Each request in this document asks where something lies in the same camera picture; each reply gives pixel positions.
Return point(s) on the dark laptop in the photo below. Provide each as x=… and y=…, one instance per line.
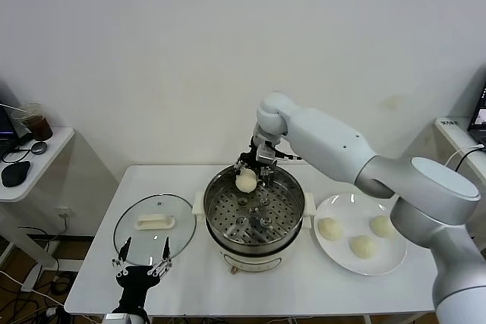
x=479, y=111
x=7, y=123

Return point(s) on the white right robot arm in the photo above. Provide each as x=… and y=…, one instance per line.
x=322, y=134

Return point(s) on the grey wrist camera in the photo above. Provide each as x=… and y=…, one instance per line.
x=117, y=318
x=266, y=153

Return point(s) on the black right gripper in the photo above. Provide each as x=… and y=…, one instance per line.
x=248, y=157

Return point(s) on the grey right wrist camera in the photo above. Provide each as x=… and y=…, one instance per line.
x=266, y=153

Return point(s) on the white side table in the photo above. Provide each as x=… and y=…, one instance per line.
x=38, y=172
x=461, y=138

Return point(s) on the white round plate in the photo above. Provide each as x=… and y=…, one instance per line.
x=341, y=255

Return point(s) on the plastic cup of iced coffee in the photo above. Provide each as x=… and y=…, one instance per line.
x=38, y=126

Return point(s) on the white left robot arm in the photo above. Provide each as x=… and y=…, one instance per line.
x=139, y=319

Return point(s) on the stainless steel steamer basket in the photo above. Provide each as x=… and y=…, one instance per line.
x=284, y=206

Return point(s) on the white power plug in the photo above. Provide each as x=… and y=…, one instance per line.
x=50, y=313

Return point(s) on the black computer mouse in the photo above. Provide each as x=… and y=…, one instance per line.
x=15, y=174

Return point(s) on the cream electric cooking pot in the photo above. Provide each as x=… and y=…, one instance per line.
x=250, y=263

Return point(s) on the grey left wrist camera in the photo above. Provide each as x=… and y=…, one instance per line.
x=117, y=318

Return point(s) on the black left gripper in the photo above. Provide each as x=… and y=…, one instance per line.
x=134, y=280

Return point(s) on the white steamed baozi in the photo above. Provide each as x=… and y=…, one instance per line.
x=246, y=183
x=362, y=246
x=329, y=229
x=381, y=226

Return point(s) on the white wall socket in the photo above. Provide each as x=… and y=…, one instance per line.
x=64, y=212

